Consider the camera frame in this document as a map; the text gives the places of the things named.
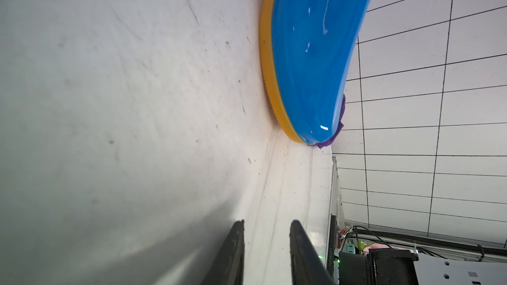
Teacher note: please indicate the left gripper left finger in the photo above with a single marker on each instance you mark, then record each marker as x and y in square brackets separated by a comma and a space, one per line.
[228, 265]

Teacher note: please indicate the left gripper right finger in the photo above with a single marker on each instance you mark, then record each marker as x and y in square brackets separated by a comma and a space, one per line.
[306, 267]

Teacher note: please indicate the blue rubber boot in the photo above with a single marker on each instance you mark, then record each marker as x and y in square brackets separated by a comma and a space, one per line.
[305, 52]

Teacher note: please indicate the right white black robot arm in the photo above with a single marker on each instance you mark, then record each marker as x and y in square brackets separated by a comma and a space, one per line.
[401, 266]

